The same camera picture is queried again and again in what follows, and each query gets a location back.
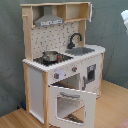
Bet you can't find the red left stove knob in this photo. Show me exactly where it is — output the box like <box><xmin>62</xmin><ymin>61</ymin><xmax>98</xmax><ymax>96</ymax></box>
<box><xmin>54</xmin><ymin>73</ymin><xmax>60</xmax><ymax>79</ymax></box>

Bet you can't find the white oven door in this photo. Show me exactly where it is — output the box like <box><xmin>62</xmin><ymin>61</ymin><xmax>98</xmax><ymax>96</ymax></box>
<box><xmin>49</xmin><ymin>86</ymin><xmax>96</xmax><ymax>128</ymax></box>

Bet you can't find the black stovetop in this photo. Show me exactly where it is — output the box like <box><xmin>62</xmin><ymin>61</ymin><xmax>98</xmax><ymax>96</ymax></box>
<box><xmin>34</xmin><ymin>54</ymin><xmax>71</xmax><ymax>66</ymax></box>

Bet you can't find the white upper cabinet door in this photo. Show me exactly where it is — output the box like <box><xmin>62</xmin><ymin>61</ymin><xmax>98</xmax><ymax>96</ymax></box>
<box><xmin>88</xmin><ymin>3</ymin><xmax>93</xmax><ymax>22</ymax></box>

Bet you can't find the wooden toy kitchen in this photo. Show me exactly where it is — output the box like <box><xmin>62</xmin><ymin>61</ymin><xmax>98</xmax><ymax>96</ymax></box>
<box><xmin>22</xmin><ymin>2</ymin><xmax>105</xmax><ymax>128</ymax></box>

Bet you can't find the grey sink basin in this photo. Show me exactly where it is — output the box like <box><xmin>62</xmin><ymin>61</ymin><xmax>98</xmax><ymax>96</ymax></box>
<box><xmin>66</xmin><ymin>47</ymin><xmax>94</xmax><ymax>56</ymax></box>

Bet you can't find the silver cooking pot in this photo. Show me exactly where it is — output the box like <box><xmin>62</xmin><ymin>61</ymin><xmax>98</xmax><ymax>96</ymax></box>
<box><xmin>43</xmin><ymin>51</ymin><xmax>58</xmax><ymax>62</ymax></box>

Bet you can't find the white dishwasher door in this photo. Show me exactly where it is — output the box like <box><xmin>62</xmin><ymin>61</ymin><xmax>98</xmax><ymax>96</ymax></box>
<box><xmin>82</xmin><ymin>55</ymin><xmax>102</xmax><ymax>94</ymax></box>

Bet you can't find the grey range hood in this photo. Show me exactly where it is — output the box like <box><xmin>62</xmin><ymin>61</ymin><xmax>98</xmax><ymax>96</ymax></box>
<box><xmin>35</xmin><ymin>5</ymin><xmax>64</xmax><ymax>27</ymax></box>

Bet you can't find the black kitchen faucet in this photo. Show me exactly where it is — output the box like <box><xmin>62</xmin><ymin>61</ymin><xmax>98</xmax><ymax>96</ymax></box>
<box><xmin>67</xmin><ymin>33</ymin><xmax>82</xmax><ymax>49</ymax></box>

